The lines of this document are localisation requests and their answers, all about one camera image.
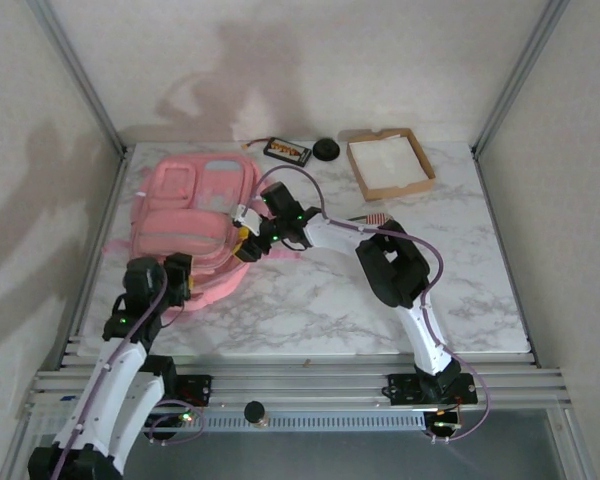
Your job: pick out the small black snack packet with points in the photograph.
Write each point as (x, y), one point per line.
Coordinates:
(287, 151)

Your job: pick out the white paper sheet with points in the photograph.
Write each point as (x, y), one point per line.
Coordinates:
(387, 162)

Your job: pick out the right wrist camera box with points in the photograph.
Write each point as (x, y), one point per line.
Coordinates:
(247, 217)

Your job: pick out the aluminium table side rail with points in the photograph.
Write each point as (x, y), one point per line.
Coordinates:
(107, 210)
(495, 215)

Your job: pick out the black round cap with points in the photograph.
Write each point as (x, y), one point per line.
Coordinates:
(327, 150)

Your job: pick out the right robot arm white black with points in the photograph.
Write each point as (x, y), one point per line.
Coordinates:
(340, 237)

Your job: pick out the brown cardboard tray box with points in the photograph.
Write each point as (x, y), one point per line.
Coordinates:
(380, 195)

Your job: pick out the flag print pencil case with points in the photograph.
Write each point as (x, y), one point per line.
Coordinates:
(375, 218)

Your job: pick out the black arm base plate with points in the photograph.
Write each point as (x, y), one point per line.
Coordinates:
(405, 390)
(195, 390)

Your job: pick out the pink backpack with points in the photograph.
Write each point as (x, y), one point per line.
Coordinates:
(180, 235)

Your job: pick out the small blue tape piece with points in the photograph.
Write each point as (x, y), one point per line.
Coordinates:
(68, 398)

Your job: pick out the black round knob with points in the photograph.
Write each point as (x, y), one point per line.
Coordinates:
(256, 412)

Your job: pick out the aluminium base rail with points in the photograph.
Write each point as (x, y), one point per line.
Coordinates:
(305, 385)

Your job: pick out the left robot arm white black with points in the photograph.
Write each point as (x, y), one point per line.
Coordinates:
(105, 400)

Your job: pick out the aluminium frame post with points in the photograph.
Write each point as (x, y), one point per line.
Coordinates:
(80, 75)
(522, 75)

